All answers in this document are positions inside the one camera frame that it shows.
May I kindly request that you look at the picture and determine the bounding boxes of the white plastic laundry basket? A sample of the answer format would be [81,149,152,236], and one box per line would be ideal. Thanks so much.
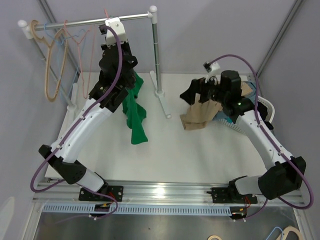
[218,96,275,135]

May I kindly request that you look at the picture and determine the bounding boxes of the green t shirt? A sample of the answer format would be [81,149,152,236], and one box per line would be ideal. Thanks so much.
[122,72,148,145]

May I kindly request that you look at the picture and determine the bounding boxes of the light blue wire hanger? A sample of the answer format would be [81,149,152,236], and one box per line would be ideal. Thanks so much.
[44,22,91,92]

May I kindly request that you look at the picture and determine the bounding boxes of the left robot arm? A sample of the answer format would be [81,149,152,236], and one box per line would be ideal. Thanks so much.
[38,42,138,201]

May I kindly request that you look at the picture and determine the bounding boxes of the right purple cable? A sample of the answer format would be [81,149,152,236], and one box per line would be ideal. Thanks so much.
[202,54,315,222]

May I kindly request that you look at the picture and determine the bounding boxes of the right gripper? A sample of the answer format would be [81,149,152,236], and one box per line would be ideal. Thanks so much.
[179,73,227,107]

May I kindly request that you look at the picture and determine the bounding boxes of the beige wooden hanger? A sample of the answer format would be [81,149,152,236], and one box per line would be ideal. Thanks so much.
[29,20,69,103]

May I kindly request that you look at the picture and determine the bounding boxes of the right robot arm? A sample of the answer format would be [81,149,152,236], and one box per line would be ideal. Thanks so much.
[180,70,306,203]

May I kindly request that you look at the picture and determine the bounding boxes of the black garment in basket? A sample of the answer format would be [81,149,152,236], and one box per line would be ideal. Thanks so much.
[257,102,274,131]

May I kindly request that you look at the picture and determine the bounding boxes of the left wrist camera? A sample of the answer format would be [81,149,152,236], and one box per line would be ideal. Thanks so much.
[99,17,128,47]

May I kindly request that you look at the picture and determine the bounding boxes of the white metal clothes rack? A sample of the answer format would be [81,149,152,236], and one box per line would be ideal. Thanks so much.
[17,5,172,119]

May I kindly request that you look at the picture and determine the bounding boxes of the grey blue t shirt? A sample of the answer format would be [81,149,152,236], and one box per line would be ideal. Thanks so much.
[212,81,257,124]

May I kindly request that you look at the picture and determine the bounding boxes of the slotted cable duct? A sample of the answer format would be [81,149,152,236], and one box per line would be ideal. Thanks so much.
[42,203,245,216]

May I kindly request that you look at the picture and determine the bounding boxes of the beige t shirt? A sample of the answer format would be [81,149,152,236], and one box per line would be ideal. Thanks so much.
[180,79,254,131]

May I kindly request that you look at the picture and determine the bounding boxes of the spare beige hanger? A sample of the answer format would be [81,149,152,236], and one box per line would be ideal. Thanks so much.
[279,225,305,240]

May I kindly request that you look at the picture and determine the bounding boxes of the purple cable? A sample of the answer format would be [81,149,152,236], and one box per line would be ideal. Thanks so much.
[29,26,123,221]
[202,54,315,222]

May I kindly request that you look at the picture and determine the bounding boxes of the tape roll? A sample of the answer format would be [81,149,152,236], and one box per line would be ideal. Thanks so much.
[207,235,222,240]

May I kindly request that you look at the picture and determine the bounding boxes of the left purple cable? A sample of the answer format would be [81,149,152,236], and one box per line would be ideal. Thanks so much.
[29,26,123,221]

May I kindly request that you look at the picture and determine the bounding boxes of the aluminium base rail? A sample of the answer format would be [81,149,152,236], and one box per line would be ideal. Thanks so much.
[32,177,306,207]

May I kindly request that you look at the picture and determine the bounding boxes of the spare blue hanger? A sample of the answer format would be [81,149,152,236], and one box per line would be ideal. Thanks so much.
[266,226,284,240]

